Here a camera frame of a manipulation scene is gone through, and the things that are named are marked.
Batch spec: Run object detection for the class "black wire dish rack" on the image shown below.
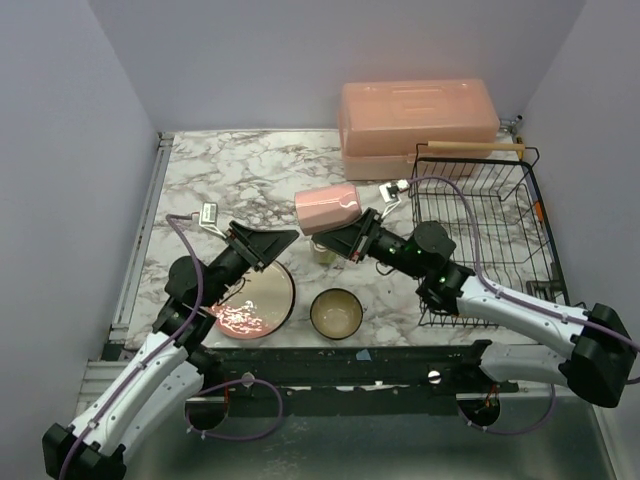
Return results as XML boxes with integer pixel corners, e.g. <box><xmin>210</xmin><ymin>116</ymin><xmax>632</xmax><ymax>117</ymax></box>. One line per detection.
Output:
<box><xmin>409</xmin><ymin>144</ymin><xmax>570</xmax><ymax>305</ymax></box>

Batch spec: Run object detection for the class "pink ceramic mug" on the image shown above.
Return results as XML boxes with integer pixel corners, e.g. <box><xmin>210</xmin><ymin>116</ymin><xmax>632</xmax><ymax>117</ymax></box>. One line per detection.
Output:
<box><xmin>294</xmin><ymin>184</ymin><xmax>362</xmax><ymax>236</ymax></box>

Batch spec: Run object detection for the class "pink and cream plate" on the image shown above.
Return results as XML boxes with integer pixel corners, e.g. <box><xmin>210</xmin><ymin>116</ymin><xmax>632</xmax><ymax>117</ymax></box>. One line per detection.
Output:
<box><xmin>210</xmin><ymin>262</ymin><xmax>296</xmax><ymax>340</ymax></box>

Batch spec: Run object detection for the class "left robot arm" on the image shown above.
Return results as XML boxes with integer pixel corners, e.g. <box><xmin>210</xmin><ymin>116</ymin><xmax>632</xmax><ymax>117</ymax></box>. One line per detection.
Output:
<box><xmin>42</xmin><ymin>221</ymin><xmax>299</xmax><ymax>479</ymax></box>

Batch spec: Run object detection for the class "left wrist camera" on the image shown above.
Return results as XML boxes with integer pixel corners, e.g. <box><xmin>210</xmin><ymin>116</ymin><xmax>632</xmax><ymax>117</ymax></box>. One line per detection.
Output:
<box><xmin>198</xmin><ymin>202</ymin><xmax>218</xmax><ymax>226</ymax></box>

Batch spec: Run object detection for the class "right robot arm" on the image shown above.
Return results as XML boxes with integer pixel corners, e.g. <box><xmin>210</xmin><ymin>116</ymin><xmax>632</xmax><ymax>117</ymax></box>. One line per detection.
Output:
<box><xmin>312</xmin><ymin>209</ymin><xmax>639</xmax><ymax>408</ymax></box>

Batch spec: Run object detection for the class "dark bowl cream inside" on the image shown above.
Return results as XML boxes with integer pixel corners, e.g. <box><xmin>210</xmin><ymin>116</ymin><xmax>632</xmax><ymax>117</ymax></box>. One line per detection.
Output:
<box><xmin>310</xmin><ymin>288</ymin><xmax>364</xmax><ymax>340</ymax></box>

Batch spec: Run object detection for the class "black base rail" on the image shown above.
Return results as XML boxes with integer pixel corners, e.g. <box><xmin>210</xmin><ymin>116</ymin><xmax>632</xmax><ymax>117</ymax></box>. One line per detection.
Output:
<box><xmin>102</xmin><ymin>339</ymin><xmax>521</xmax><ymax>416</ymax></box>

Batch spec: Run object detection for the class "yellow-green ceramic mug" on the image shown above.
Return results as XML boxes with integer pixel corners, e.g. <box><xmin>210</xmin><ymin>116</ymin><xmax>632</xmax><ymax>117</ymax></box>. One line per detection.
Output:
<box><xmin>311</xmin><ymin>242</ymin><xmax>337</xmax><ymax>266</ymax></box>

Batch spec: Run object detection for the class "translucent pink storage box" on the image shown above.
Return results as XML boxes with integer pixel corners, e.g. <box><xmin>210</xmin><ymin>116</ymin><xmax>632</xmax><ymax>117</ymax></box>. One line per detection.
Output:
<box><xmin>338</xmin><ymin>79</ymin><xmax>500</xmax><ymax>181</ymax></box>

